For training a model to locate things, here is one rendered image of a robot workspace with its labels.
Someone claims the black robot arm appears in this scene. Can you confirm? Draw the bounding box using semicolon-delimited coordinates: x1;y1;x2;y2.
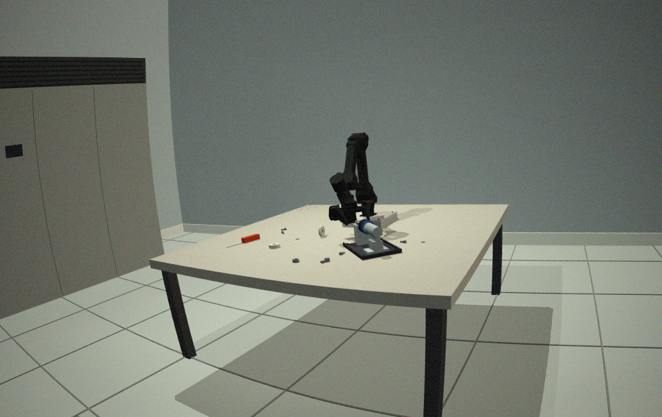
330;132;377;224

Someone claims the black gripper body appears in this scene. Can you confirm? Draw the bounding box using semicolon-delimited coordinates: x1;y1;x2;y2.
329;194;374;221

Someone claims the red-handled screwdriver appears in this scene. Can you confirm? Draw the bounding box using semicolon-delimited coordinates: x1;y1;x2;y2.
241;234;260;244

